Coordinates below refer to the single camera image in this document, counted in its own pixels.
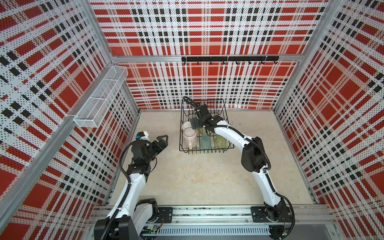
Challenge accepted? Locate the green patterned glass cup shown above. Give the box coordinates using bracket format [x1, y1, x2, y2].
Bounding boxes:
[198, 128, 207, 137]

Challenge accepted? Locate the white mug red inside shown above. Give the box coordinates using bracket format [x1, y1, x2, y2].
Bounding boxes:
[182, 121, 192, 130]

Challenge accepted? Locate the black wire dish rack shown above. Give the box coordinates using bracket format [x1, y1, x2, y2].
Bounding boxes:
[179, 96, 235, 154]

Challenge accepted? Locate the teal textured glass cup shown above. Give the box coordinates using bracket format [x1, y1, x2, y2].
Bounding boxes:
[200, 135, 212, 150]

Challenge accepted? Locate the pink mug purple inside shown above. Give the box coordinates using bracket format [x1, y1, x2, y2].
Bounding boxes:
[183, 128, 198, 150]

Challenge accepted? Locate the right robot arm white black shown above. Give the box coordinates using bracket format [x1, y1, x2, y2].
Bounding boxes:
[191, 103, 296, 225]

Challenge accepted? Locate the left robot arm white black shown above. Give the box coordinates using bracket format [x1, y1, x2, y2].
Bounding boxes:
[94, 132, 169, 240]

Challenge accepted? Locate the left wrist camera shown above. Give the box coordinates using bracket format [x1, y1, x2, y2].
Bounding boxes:
[135, 131, 150, 141]

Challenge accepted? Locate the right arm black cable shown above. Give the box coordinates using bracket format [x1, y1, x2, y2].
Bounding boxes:
[182, 95, 296, 239]

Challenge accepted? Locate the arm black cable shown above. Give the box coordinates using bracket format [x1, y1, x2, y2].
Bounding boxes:
[182, 95, 296, 239]
[101, 140, 139, 240]

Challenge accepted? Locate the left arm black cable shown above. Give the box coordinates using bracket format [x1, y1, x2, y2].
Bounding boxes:
[101, 140, 139, 240]

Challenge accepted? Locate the white mesh wall basket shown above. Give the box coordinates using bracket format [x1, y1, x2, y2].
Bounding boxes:
[74, 66, 128, 128]

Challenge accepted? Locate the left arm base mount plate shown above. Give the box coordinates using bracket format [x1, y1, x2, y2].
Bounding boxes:
[147, 207, 174, 224]

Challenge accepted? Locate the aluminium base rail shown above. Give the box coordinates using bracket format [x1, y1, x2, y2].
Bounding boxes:
[142, 205, 342, 240]

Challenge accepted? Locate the black wall hook rail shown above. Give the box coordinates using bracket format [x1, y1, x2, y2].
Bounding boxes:
[181, 56, 280, 63]

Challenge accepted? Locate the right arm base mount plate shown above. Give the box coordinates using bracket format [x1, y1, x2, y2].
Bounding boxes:
[251, 206, 292, 224]

